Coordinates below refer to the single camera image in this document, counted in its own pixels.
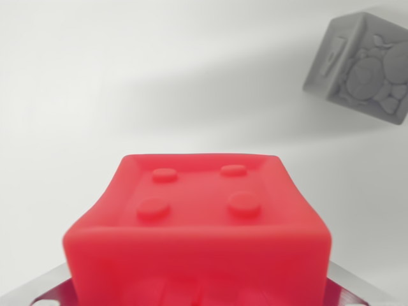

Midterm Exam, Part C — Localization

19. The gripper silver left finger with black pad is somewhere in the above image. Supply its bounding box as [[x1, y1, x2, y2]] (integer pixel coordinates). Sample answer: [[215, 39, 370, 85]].
[[0, 263, 80, 306]]

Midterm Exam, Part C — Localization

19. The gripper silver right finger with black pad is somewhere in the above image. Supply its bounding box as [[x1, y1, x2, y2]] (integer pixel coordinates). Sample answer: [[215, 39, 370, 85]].
[[322, 259, 405, 306]]

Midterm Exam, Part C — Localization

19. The red soft cube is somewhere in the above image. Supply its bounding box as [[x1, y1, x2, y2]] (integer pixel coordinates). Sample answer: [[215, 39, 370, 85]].
[[62, 153, 333, 306]]

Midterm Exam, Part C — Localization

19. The grey soft cube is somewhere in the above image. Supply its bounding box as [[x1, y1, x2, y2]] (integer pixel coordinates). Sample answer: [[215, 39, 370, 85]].
[[302, 11, 408, 126]]

